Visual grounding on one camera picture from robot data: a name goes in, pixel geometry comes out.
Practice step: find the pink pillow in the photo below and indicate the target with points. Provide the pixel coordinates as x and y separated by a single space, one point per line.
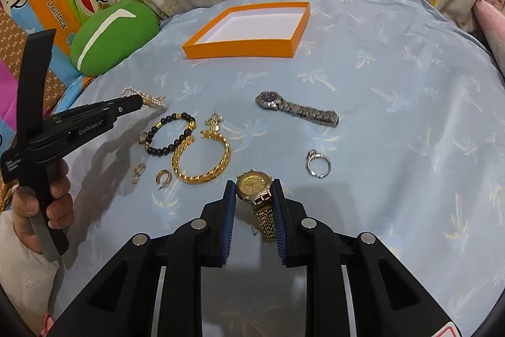
492 22

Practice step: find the silver wristwatch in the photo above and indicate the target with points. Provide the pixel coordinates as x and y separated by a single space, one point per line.
270 100

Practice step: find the light blue palm cloth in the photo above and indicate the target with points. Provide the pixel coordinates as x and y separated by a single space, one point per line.
417 156

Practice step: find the white sleeve forearm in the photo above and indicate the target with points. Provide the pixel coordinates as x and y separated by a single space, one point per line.
26 277

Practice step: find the green plush pillow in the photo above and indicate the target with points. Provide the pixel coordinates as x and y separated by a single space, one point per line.
111 36

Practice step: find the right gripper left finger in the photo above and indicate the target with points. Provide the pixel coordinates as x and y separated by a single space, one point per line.
219 216

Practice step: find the orange shallow box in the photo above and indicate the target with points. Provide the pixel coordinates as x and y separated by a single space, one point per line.
254 30

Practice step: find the small gold earring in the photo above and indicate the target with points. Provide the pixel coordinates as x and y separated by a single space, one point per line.
138 171

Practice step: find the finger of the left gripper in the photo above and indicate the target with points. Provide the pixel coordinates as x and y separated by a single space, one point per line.
122 106

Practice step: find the gold pendant charm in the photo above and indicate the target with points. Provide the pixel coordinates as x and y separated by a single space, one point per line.
213 122

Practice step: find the gold hoop earring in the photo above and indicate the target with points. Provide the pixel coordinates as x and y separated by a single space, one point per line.
163 179

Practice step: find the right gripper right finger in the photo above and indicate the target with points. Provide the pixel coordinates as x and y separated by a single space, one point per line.
288 215

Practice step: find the colourful cartoon bedsheet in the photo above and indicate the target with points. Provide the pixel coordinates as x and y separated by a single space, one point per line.
63 83

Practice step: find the gold wristwatch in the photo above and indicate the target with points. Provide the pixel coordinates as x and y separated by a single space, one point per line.
253 187

